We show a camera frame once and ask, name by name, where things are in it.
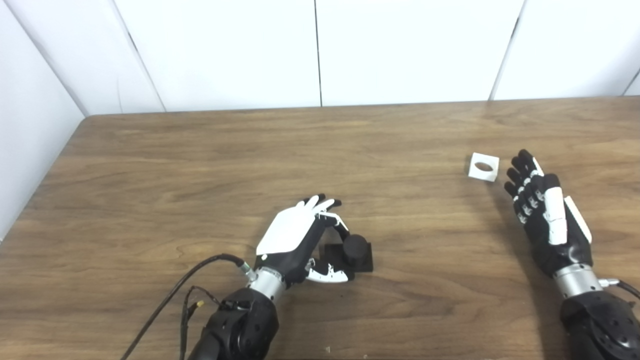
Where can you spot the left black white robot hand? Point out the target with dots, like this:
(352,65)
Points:
(287,232)

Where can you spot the black peg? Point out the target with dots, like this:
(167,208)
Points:
(356,250)

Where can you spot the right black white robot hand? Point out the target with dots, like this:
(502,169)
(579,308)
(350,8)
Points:
(547,250)

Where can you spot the white square piece with hole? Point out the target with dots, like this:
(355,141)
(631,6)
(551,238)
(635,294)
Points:
(475,174)

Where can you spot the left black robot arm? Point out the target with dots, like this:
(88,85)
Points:
(240,325)

